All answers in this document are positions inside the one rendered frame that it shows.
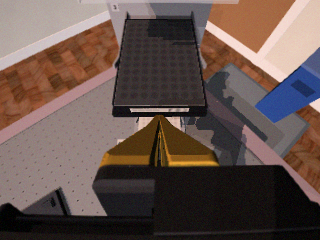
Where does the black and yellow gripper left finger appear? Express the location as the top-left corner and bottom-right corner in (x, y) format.
(98, 115), (160, 169)

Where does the beige well plate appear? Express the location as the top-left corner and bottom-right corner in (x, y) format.
(138, 117), (181, 131)

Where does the grey rack with shelves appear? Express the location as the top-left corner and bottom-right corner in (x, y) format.
(107, 3), (212, 69)

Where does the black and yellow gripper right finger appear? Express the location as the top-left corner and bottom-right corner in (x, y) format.
(160, 114), (221, 166)

